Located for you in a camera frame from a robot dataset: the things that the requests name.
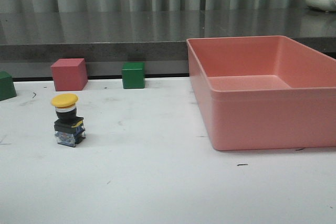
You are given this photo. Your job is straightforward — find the yellow push button switch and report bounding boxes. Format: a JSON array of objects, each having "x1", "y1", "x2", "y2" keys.
[{"x1": 51, "y1": 93, "x2": 86, "y2": 147}]

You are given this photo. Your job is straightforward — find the green cube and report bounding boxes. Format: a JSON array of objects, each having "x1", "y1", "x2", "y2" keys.
[{"x1": 122, "y1": 62, "x2": 145, "y2": 89}]

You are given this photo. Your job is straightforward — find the pink plastic bin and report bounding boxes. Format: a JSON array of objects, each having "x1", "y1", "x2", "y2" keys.
[{"x1": 187, "y1": 36, "x2": 335, "y2": 151}]

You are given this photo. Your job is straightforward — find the pink cube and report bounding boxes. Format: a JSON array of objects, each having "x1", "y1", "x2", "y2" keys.
[{"x1": 50, "y1": 58, "x2": 88, "y2": 91}]

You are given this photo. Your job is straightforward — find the grey counter shelf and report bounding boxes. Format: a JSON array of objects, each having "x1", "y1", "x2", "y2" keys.
[{"x1": 1, "y1": 8, "x2": 335, "y2": 80}]

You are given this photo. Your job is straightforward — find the green block at left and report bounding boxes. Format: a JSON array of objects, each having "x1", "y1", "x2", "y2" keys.
[{"x1": 0, "y1": 71, "x2": 17, "y2": 101}]

